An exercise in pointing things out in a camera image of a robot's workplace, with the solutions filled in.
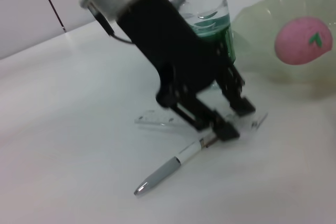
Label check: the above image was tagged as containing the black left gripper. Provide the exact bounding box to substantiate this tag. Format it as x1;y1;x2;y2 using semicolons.
116;0;257;142

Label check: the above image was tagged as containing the transparent plastic ruler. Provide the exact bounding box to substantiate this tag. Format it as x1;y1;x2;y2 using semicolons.
134;109;269;133

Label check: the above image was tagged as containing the grey clear ballpoint pen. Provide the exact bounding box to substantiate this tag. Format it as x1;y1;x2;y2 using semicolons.
133;131;219;196

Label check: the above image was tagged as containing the pink toy peach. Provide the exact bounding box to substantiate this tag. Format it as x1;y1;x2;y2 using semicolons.
274;16;333;66

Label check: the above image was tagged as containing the green glass fruit bowl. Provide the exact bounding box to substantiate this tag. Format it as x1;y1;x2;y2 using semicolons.
230;0;336;99

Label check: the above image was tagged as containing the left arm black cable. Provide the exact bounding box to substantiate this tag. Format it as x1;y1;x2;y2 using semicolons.
80;0;135;44

